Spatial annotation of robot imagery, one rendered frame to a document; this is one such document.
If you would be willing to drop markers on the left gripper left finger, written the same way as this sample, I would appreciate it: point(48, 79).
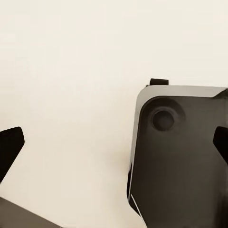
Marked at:
point(11, 142)

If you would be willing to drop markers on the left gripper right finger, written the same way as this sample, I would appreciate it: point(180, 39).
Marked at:
point(220, 140)

